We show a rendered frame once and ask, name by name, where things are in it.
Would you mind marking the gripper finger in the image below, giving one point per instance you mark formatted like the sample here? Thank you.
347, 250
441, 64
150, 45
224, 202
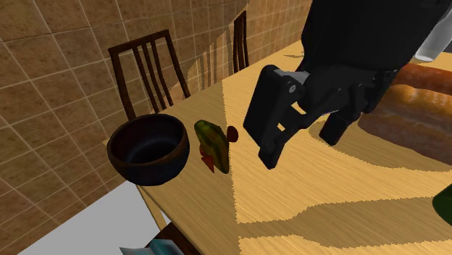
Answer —
272, 106

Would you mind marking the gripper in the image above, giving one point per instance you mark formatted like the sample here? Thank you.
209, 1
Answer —
356, 42

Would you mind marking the small dark red round piece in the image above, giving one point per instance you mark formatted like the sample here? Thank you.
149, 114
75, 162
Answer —
232, 134

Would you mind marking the light wooden table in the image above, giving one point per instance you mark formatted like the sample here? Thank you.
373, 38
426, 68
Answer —
317, 187

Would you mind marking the watermelon slice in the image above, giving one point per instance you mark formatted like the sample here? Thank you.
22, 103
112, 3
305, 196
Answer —
214, 144

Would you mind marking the dark wooden slat-back chair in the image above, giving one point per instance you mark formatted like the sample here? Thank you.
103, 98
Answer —
120, 74
240, 42

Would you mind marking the light brown bread loaf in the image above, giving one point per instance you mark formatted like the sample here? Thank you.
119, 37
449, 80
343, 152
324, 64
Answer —
409, 116

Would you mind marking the reddish brown bread loaf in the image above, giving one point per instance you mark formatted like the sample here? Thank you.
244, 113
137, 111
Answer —
423, 76

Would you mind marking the dark brown bowl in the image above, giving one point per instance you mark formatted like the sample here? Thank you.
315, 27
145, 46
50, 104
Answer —
150, 152

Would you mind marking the dark green round thing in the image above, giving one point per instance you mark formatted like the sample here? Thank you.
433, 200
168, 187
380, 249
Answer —
444, 206

